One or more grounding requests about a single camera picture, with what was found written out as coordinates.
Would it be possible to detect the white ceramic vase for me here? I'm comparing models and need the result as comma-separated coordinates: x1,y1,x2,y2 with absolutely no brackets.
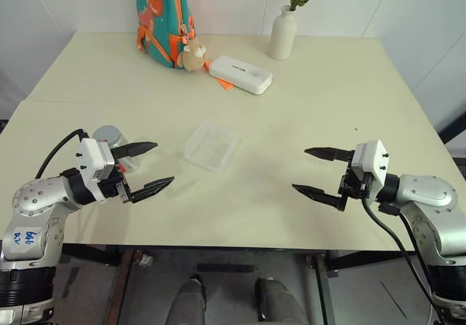
267,5,299,61

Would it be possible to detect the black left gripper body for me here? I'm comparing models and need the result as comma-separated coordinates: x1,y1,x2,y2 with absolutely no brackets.
97,162,133,205

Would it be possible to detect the dark furniture piece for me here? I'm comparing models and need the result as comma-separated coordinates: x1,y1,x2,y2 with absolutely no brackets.
438,109,466,181

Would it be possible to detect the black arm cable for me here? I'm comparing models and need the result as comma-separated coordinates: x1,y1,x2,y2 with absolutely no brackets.
34,128,90,180
378,201,433,282
360,192,449,325

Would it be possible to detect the beige plush toy keychain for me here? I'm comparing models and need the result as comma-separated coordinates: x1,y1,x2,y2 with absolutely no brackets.
176,38,210,73

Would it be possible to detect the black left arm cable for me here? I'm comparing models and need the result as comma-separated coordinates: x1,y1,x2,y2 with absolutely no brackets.
34,128,90,180

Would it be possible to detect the black table frame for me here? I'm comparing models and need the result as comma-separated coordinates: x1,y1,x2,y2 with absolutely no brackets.
60,243,418,278

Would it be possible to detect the white label with blue writing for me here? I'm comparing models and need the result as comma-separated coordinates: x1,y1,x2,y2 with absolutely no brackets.
1,225,42,262

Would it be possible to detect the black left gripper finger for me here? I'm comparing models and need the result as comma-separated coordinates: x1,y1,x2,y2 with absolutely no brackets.
110,141,159,160
127,176,175,204

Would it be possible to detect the teal dinosaur backpack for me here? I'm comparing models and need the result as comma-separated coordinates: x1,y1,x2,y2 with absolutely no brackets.
133,0,198,71

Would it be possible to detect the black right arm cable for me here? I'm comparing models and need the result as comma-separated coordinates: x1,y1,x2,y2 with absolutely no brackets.
360,192,449,325
378,201,433,282

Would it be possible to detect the white rectangular case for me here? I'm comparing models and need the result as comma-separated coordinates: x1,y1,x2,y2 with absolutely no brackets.
208,55,274,95

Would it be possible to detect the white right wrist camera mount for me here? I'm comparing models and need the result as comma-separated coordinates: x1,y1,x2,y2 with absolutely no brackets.
350,138,391,199

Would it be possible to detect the orange backpack strap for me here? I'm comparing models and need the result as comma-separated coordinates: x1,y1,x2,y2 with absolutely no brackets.
205,60,235,92

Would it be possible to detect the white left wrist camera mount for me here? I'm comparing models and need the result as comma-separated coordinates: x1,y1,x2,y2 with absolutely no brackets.
76,137,117,195

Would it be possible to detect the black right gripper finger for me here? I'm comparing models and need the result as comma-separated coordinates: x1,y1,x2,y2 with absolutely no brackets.
304,146,355,163
291,183,346,212

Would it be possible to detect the clear plastic container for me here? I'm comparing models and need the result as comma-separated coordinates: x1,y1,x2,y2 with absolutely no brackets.
183,121,240,175

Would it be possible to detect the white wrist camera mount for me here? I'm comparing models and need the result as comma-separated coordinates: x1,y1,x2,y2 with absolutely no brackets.
350,138,391,199
76,137,117,195

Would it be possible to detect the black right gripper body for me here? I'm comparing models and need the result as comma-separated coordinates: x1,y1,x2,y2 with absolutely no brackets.
336,149,375,212

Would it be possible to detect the clear plastic cup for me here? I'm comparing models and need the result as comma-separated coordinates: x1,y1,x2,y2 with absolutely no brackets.
108,135,142,175

